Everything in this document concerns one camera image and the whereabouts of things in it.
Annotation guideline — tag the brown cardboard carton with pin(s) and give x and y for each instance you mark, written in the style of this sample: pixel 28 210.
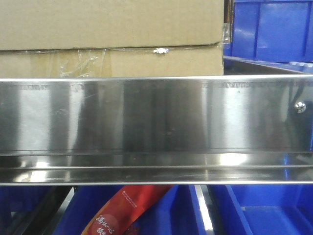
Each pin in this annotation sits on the brown cardboard carton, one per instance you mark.
pixel 111 38

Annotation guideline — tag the blue plastic bin lower middle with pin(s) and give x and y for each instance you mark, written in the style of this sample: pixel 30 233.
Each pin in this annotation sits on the blue plastic bin lower middle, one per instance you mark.
pixel 177 213

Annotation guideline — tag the blue plastic bin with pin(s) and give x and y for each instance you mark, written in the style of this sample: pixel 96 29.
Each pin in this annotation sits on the blue plastic bin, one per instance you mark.
pixel 20 205
pixel 177 213
pixel 276 33
pixel 265 209

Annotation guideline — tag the red snack package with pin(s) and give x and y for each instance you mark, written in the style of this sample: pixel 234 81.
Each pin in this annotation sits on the red snack package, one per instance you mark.
pixel 124 208

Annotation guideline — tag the blue plastic bin lower right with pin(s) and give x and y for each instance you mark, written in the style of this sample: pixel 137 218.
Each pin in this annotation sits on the blue plastic bin lower right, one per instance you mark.
pixel 265 209

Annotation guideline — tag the blue plastic bin upper right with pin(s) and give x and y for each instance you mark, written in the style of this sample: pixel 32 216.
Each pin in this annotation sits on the blue plastic bin upper right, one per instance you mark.
pixel 276 33

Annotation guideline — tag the blue plastic bin lower left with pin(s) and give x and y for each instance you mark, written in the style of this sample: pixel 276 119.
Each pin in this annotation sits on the blue plastic bin lower left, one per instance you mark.
pixel 20 205

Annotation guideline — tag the stainless steel shelf rail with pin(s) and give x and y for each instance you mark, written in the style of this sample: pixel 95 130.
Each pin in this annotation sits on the stainless steel shelf rail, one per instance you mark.
pixel 239 129

